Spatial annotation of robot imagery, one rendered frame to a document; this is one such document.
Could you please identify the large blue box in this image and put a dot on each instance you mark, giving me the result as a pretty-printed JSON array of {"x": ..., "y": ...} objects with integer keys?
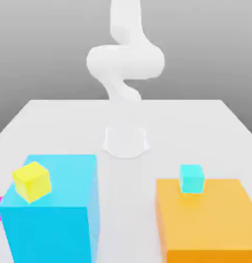
[{"x": 56, "y": 215}]

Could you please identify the small yellow cube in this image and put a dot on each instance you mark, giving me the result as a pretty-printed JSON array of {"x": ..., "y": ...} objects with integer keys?
[{"x": 32, "y": 182}]

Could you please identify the large orange box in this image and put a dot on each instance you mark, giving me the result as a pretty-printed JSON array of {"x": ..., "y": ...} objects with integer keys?
[{"x": 207, "y": 217}]

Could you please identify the small cyan cube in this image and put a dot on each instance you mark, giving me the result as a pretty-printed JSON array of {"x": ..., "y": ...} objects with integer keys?
[{"x": 191, "y": 179}]

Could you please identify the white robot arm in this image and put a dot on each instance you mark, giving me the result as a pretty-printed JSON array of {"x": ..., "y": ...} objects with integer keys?
[{"x": 125, "y": 61}]

